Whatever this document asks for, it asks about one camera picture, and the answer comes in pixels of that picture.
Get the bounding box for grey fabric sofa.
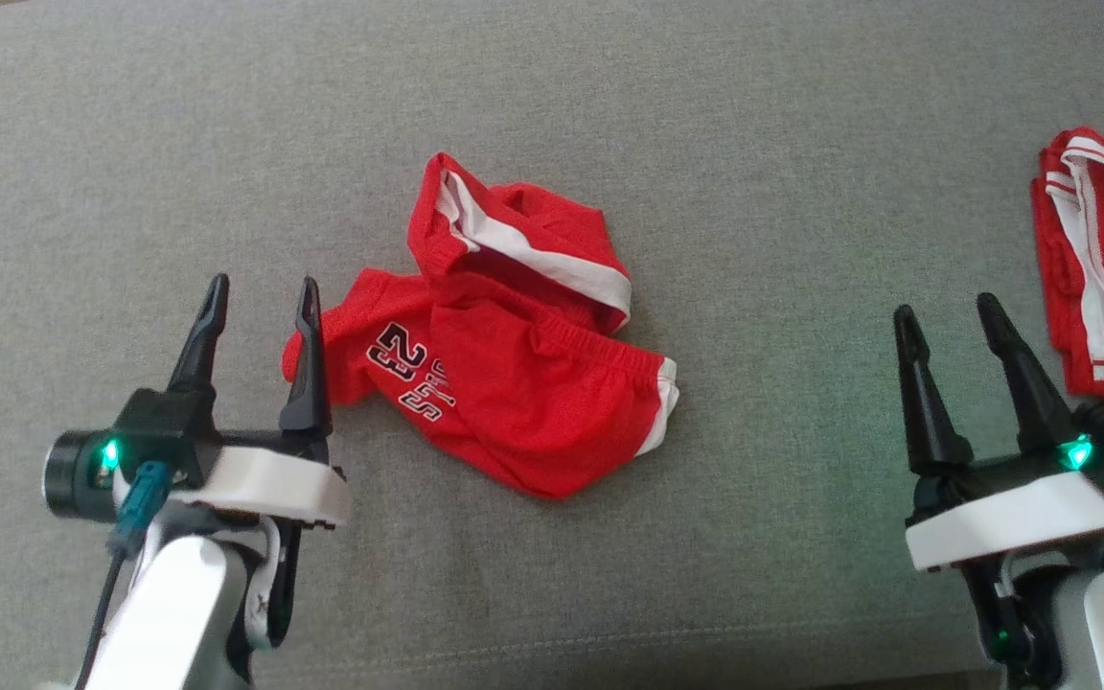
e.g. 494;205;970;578
0;0;1104;690

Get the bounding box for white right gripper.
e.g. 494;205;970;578
893;292;1104;573

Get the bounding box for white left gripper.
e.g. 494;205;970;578
167;274;352;531

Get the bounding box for red basketball shorts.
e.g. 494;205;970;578
282;151;680;502

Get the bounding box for teal camera cable connector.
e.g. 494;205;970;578
108;460;175;560

